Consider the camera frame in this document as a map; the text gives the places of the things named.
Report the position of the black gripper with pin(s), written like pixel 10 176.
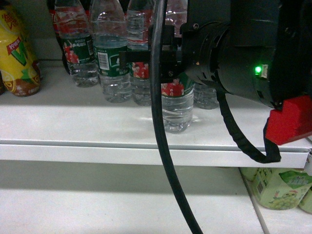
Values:
pixel 164 56

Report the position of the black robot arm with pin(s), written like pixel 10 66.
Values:
pixel 255 49

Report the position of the yellow lemon tea bottle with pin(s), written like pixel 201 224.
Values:
pixel 19 71

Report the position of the red block mount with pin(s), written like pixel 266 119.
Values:
pixel 292 122

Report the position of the water bottle green label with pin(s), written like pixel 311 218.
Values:
pixel 177 104

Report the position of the green grape juice bottle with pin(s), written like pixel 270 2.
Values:
pixel 280 188

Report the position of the water bottle barcode label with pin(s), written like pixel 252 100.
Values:
pixel 108 31

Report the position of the white metal shelf board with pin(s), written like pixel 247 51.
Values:
pixel 69 124

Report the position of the water bottle far left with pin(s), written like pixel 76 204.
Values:
pixel 76 40

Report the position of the water bottle right back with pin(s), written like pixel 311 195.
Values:
pixel 205 97

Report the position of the water bottle centre back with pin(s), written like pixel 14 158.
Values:
pixel 139 19

